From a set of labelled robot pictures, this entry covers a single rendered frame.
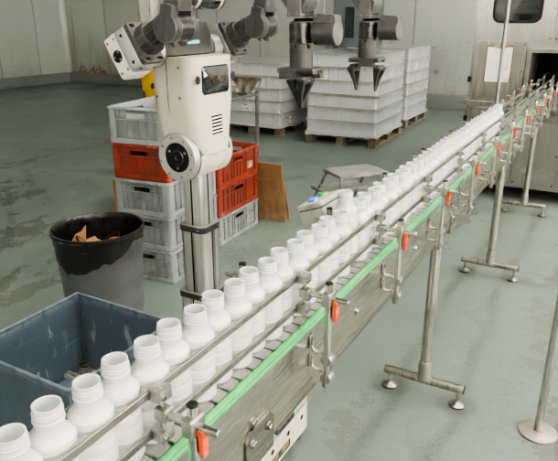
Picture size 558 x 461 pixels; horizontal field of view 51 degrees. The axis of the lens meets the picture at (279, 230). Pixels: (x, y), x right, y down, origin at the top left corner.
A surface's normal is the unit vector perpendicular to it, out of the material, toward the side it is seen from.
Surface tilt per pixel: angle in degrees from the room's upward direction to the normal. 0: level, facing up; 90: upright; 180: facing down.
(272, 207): 98
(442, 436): 0
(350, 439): 0
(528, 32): 90
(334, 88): 90
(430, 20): 90
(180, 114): 101
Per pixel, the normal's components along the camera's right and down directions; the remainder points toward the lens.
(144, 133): -0.37, 0.32
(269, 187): -0.45, 0.48
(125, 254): 0.79, 0.26
